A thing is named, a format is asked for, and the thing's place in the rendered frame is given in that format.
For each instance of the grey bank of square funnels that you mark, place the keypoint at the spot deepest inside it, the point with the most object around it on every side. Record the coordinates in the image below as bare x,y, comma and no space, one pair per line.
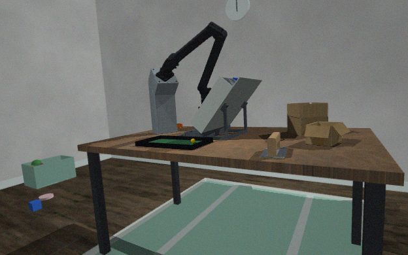
209,119

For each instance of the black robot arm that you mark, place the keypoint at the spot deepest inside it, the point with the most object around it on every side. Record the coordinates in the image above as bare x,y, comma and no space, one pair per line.
172,61

